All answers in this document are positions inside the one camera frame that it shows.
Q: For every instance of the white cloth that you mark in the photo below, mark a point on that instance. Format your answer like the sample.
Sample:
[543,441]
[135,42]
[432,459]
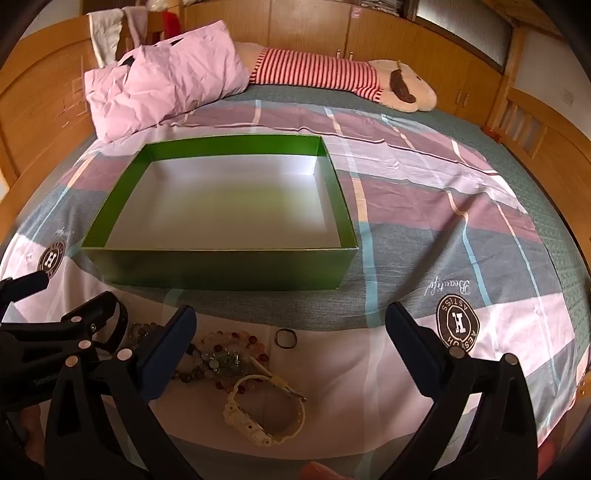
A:
[108,32]

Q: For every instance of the red cloth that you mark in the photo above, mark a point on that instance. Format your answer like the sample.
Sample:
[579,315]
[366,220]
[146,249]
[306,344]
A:
[171,23]

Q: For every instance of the pink pillow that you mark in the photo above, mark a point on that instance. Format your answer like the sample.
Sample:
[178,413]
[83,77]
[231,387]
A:
[171,83]

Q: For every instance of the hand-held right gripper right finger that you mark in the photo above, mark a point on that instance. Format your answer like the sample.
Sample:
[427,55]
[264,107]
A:
[413,350]

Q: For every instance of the green cardboard box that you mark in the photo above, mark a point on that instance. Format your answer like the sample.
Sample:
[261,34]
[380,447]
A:
[207,272]

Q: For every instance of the plaid bedsheet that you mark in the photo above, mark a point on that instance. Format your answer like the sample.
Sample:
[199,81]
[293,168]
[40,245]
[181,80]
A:
[415,217]

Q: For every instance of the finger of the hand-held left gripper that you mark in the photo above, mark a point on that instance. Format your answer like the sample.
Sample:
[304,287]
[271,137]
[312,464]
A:
[25,284]
[87,314]

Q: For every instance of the black wrist watch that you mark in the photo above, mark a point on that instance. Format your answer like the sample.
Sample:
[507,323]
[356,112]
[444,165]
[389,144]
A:
[123,323]

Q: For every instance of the plush toy with striped shirt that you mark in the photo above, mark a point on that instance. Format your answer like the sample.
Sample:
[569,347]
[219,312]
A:
[323,69]

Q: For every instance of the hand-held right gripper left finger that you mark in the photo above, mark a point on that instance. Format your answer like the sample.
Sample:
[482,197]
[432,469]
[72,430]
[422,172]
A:
[168,355]

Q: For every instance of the wooden bed rail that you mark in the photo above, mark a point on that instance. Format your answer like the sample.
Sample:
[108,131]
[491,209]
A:
[540,129]

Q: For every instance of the cream wrist watch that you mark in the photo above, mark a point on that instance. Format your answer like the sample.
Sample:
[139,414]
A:
[244,415]

